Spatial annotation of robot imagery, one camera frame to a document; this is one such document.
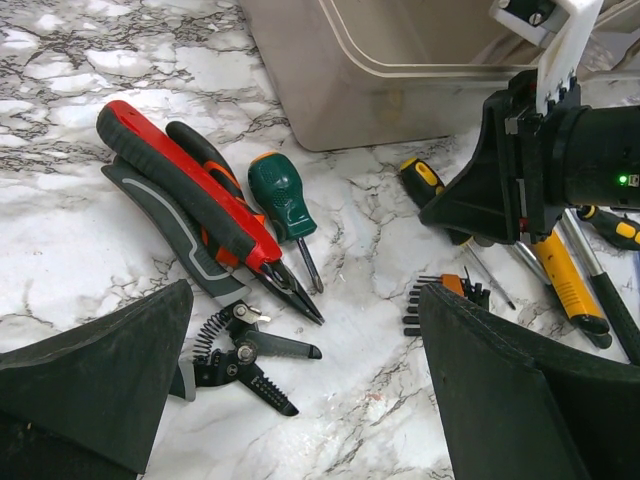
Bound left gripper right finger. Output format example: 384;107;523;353
421;294;639;479

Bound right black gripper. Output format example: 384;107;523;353
419;70;583;244

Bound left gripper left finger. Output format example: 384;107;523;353
1;280;193;479

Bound beige translucent tool box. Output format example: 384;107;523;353
241;1;639;151

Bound orange hex key set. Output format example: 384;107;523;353
402;268;491;337

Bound yellow black screwdriver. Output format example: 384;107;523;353
576;205;639;251

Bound green stubby screwdriver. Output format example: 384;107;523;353
247;152;324;293

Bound red black pliers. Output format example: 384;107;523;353
96;100;324;324

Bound orange handle screwdriver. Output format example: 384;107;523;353
400;158;516;310

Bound black handle long hammer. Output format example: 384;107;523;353
559;209;639;366

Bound grey wire stripper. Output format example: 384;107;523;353
102;155;322;417

